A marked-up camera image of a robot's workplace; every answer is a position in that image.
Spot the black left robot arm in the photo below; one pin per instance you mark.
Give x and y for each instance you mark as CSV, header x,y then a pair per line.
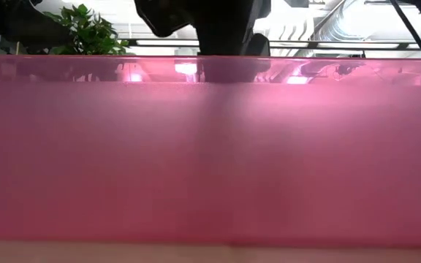
x,y
20,22

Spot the red translucent plastic basket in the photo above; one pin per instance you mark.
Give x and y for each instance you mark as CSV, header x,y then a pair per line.
x,y
210,164

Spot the green leafy plant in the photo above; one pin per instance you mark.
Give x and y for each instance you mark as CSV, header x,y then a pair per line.
x,y
86,33

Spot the thin yellow rod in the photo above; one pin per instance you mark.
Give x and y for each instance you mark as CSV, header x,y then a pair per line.
x,y
17,48

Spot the dark ceiling rail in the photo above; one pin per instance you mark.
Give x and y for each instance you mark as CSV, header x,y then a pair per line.
x,y
305,44

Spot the silver ventilation duct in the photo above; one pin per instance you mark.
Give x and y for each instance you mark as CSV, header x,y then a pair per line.
x,y
349,22

